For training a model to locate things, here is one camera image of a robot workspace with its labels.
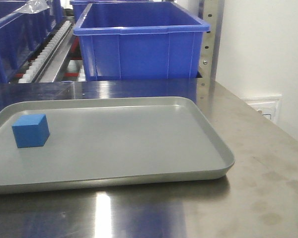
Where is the clear plastic sheet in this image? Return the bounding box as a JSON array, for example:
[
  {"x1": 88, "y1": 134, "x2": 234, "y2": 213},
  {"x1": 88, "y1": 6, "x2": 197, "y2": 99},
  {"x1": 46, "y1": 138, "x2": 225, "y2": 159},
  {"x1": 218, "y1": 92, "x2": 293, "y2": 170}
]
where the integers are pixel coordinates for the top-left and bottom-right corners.
[{"x1": 14, "y1": 0, "x2": 50, "y2": 14}]

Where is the grey metal tray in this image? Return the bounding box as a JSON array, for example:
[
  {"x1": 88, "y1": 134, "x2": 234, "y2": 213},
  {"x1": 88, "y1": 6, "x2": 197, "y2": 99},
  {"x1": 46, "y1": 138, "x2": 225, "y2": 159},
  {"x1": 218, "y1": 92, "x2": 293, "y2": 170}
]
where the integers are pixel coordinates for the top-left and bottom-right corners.
[{"x1": 0, "y1": 97, "x2": 235, "y2": 194}]

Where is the blue bin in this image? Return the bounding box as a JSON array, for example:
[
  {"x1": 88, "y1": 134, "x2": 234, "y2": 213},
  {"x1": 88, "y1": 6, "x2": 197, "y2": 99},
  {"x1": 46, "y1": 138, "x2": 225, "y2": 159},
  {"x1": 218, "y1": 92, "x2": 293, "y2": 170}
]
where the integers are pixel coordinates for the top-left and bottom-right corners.
[
  {"x1": 70, "y1": 0, "x2": 164, "y2": 23},
  {"x1": 0, "y1": 0, "x2": 63, "y2": 83},
  {"x1": 74, "y1": 1, "x2": 210, "y2": 81}
]

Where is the blue bin upper right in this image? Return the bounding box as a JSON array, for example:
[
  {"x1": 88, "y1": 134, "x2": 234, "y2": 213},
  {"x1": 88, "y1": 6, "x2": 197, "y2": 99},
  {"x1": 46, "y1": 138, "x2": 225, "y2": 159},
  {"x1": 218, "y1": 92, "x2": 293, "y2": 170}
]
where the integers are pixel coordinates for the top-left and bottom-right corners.
[{"x1": 74, "y1": 1, "x2": 210, "y2": 81}]

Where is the blue foam cube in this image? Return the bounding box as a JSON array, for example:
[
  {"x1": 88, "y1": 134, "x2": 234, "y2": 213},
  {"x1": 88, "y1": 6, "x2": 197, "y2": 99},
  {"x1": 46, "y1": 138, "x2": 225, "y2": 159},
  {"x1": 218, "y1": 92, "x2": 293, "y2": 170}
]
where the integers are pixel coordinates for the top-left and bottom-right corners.
[{"x1": 11, "y1": 114, "x2": 50, "y2": 148}]

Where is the steel shelf upright post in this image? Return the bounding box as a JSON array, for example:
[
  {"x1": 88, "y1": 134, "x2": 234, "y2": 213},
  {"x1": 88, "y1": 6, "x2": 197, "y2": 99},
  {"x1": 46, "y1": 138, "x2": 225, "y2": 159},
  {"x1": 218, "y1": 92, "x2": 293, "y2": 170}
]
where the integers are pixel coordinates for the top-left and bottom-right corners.
[{"x1": 198, "y1": 0, "x2": 225, "y2": 81}]

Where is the blue bin upper left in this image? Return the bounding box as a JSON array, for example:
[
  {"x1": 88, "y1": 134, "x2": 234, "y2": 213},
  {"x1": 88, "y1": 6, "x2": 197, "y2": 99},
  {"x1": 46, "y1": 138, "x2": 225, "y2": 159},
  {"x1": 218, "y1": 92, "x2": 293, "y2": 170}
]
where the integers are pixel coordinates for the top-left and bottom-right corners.
[{"x1": 0, "y1": 0, "x2": 63, "y2": 83}]

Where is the blue bin behind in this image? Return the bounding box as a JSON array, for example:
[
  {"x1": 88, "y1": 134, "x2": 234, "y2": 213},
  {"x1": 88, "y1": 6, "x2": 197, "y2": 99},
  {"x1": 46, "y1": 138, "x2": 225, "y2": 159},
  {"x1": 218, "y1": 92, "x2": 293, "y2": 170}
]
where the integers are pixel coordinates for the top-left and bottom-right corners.
[{"x1": 70, "y1": 0, "x2": 164, "y2": 23}]

